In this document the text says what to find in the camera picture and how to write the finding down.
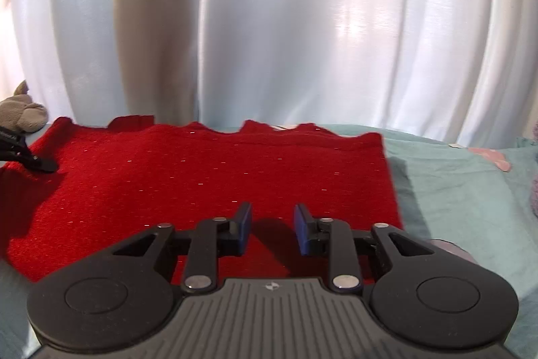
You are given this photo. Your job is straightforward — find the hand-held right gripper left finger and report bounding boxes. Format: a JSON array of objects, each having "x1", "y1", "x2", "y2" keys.
[{"x1": 111, "y1": 203, "x2": 253, "y2": 292}]

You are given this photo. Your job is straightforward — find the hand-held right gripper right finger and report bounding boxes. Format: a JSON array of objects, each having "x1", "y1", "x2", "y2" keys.
[{"x1": 294, "y1": 203, "x2": 427, "y2": 292}]

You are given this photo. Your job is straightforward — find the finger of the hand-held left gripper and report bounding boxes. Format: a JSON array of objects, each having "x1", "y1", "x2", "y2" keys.
[{"x1": 0, "y1": 149, "x2": 59, "y2": 174}]

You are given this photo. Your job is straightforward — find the red knit coat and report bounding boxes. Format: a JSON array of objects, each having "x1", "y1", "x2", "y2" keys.
[{"x1": 0, "y1": 115, "x2": 404, "y2": 286}]

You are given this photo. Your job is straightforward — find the grey plush toy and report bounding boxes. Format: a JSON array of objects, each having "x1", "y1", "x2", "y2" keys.
[{"x1": 0, "y1": 80, "x2": 49, "y2": 132}]

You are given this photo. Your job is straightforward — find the white curtain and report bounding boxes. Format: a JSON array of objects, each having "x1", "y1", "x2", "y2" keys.
[{"x1": 0, "y1": 0, "x2": 538, "y2": 145}]

